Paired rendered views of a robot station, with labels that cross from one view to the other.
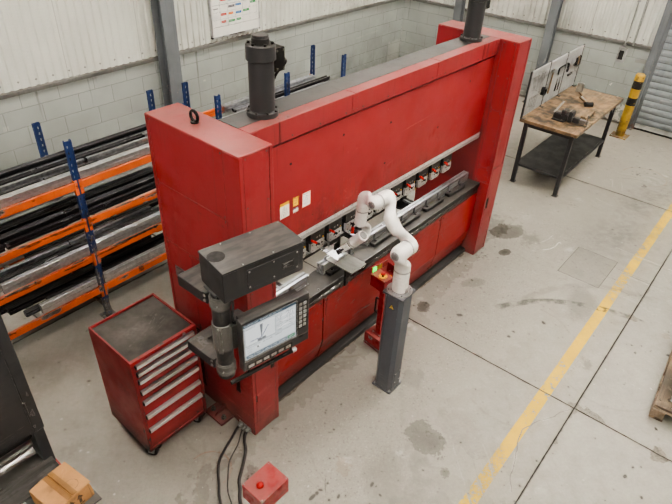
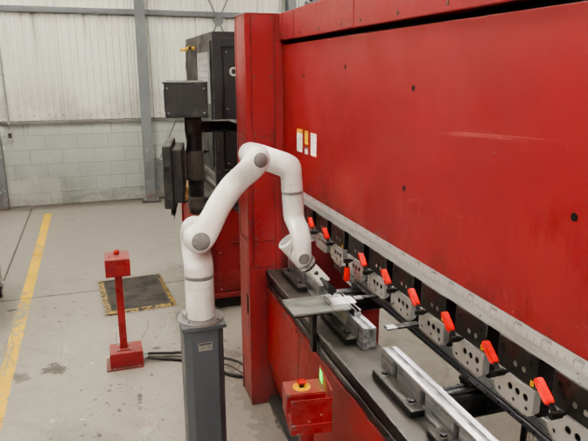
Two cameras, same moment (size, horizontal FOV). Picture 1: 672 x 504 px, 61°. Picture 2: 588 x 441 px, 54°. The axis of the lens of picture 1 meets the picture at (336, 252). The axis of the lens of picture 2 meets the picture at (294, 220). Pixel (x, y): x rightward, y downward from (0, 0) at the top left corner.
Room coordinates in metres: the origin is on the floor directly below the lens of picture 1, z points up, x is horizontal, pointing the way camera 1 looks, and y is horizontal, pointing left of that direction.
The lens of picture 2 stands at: (4.86, -2.16, 2.00)
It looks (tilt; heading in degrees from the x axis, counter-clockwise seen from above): 14 degrees down; 123
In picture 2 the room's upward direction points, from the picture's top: straight up
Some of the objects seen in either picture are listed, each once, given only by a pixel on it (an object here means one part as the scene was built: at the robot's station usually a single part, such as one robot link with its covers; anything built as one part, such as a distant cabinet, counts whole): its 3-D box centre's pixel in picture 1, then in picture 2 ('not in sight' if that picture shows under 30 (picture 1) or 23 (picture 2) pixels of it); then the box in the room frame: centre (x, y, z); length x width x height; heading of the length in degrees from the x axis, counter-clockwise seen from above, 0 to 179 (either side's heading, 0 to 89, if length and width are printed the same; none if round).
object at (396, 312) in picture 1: (392, 339); (205, 423); (3.31, -0.48, 0.50); 0.18 x 0.18 x 1.00; 52
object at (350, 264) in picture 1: (346, 261); (316, 304); (3.63, -0.08, 1.00); 0.26 x 0.18 x 0.01; 51
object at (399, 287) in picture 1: (400, 280); (199, 297); (3.31, -0.48, 1.09); 0.19 x 0.19 x 0.18
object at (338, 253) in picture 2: (331, 227); (345, 243); (3.71, 0.05, 1.26); 0.15 x 0.09 x 0.17; 141
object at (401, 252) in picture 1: (401, 258); (196, 246); (3.28, -0.46, 1.30); 0.19 x 0.12 x 0.24; 140
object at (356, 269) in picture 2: (348, 218); (364, 256); (3.86, -0.08, 1.26); 0.15 x 0.09 x 0.17; 141
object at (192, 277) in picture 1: (220, 273); (226, 127); (2.55, 0.64, 1.66); 0.40 x 0.24 x 0.07; 141
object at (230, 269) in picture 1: (254, 307); (189, 152); (2.43, 0.44, 1.53); 0.51 x 0.25 x 0.85; 131
